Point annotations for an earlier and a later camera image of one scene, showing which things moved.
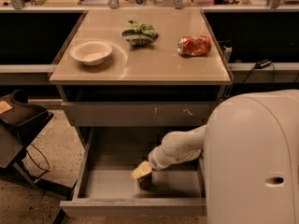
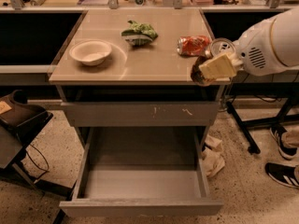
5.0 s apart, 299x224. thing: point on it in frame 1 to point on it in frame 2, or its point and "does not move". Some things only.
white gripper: (154, 160) to (256, 49)
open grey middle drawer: (106, 186) does not move
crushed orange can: (194, 46) does not move
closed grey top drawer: (137, 113) does not move
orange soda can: (145, 181) to (216, 49)
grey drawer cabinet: (140, 67) does not move
